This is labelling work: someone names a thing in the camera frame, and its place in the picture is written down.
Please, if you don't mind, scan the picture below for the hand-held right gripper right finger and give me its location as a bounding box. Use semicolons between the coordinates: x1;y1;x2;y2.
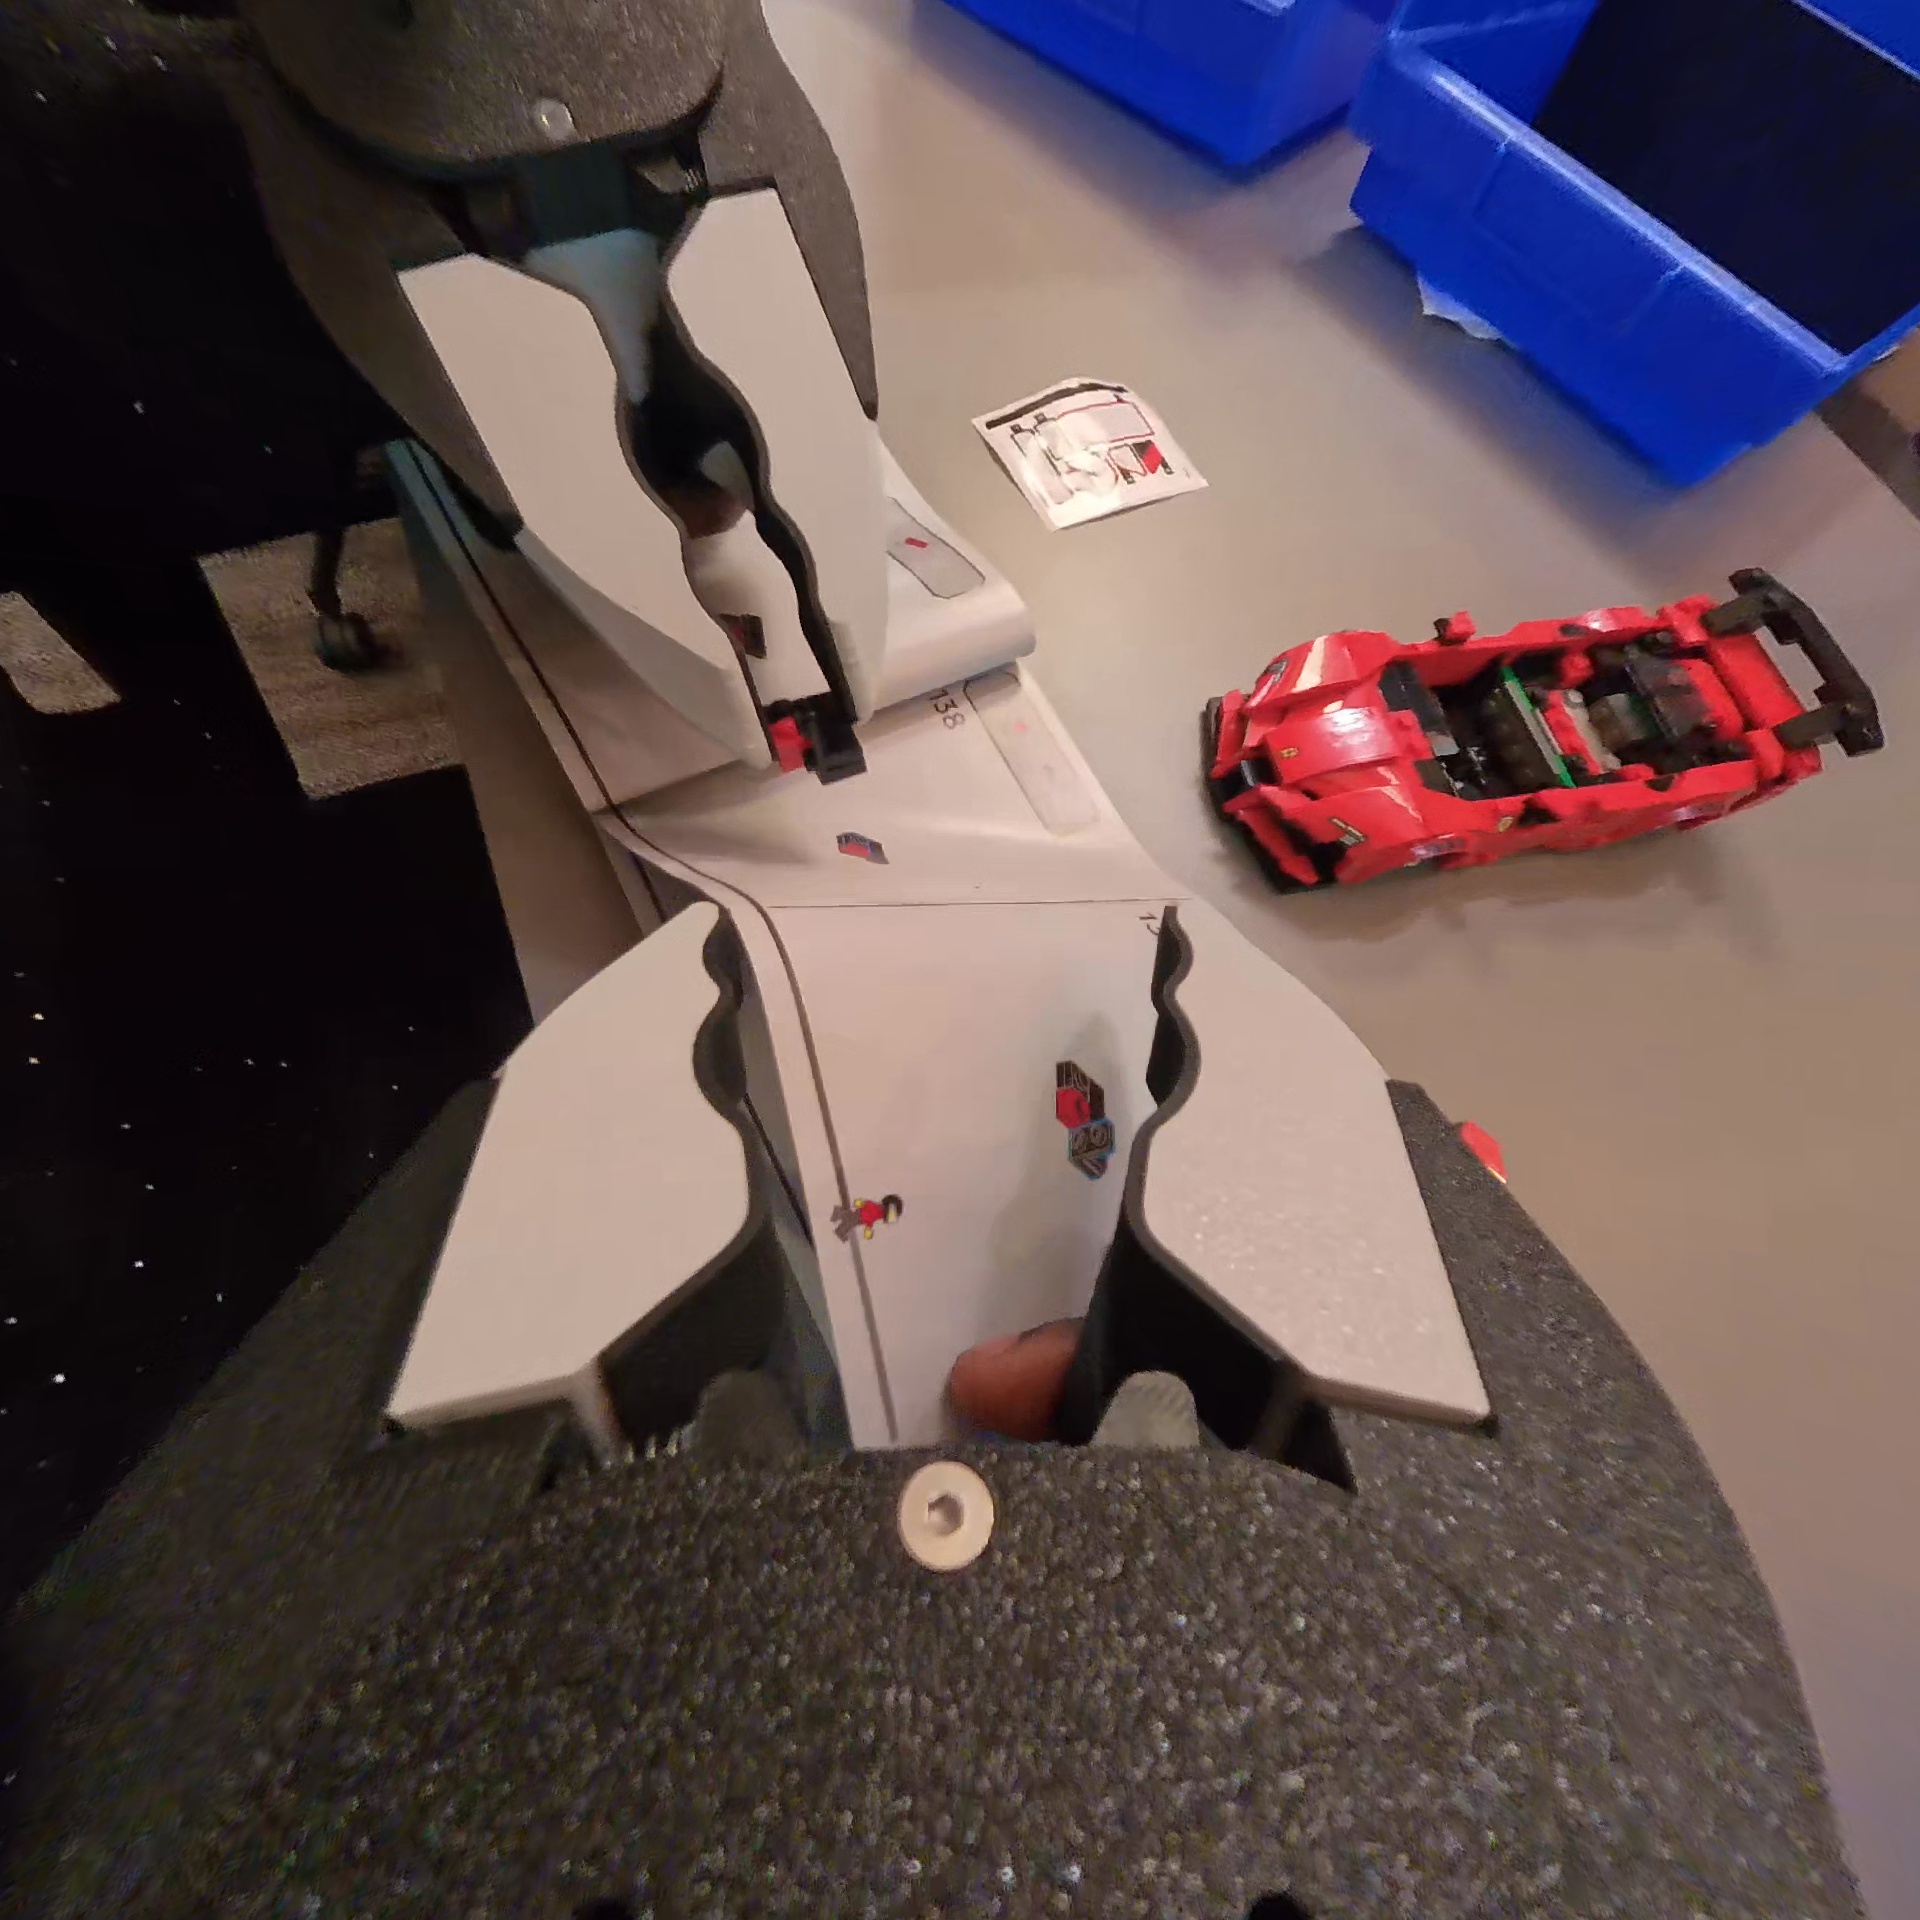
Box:
1122;901;1493;1431

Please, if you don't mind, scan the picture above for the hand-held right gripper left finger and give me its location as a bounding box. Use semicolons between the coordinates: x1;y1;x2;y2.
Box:
384;903;753;1454

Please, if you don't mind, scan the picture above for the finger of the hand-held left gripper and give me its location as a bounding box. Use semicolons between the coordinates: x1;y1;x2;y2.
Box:
398;249;784;771
661;183;896;724

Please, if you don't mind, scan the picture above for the small black red brick assembly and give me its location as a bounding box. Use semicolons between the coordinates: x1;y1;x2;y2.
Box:
761;695;873;785

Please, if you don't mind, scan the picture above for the white instruction booklet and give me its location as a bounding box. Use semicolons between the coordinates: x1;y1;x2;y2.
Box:
382;435;1202;1454

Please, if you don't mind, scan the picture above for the blue plastic storage bin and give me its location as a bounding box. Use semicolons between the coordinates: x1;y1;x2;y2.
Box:
1351;0;1920;489
936;0;1402;168

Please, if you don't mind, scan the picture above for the person's right hand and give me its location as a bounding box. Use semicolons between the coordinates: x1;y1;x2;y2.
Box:
949;1318;1085;1445

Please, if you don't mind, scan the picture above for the white sticker sheet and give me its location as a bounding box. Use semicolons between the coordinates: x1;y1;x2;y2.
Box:
970;375;1211;536

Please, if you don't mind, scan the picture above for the red brick-built toy car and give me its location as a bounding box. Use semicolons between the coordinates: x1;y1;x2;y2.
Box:
1200;567;1888;896

